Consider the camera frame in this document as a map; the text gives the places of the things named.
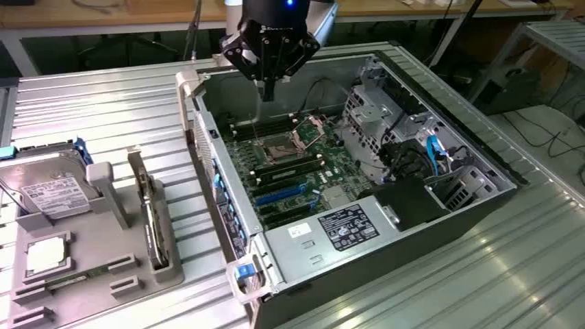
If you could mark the hard disk with blue carrier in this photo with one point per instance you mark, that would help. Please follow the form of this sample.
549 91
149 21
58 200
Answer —
49 185

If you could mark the thin locking lever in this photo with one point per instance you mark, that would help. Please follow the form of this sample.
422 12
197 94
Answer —
254 128

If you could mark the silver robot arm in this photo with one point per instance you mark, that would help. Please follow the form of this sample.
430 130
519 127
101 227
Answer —
325 24

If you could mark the graphics card with metal bracket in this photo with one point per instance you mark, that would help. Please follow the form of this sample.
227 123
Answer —
153 222

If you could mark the grey power supply unit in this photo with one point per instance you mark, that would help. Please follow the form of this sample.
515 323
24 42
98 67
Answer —
297 253

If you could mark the grey metal drive cage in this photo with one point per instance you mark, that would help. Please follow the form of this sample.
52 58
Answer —
365 137

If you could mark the CPU socket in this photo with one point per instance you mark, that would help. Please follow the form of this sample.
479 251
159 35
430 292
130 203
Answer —
275 149

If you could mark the black box device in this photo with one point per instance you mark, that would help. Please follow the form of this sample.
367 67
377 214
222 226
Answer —
511 92

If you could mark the black RAM stick with label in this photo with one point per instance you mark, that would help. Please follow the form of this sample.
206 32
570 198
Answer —
287 173

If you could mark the blue expansion slot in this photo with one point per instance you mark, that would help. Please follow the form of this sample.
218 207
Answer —
278 194

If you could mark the open black PC case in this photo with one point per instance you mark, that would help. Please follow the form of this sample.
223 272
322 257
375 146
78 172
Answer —
461 205

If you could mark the grey parts rack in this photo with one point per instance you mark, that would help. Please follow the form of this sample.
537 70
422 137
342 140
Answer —
90 246

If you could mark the silver CPU chip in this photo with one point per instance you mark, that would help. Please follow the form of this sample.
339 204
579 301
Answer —
45 255

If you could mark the silver chipset heatsink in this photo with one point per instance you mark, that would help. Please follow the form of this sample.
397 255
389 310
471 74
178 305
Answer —
338 196

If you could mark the metal slat rack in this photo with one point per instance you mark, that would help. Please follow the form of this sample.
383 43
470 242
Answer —
557 34

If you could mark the wooden desk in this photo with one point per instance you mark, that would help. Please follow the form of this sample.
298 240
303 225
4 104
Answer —
159 15

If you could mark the green motherboard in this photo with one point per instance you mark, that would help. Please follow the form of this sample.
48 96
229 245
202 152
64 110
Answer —
338 161

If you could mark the metal socket cover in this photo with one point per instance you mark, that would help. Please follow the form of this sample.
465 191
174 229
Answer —
314 120

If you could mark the green RAM stick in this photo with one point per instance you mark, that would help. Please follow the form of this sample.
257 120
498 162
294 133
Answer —
90 273

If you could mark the blue case latch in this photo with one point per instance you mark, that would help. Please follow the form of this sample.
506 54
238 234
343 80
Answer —
242 270

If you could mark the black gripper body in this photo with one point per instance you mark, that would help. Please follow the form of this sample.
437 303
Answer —
275 17

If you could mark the black chair base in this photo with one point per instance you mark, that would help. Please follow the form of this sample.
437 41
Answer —
128 41

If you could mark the black expansion slot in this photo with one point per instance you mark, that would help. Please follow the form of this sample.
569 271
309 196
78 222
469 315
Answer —
287 215

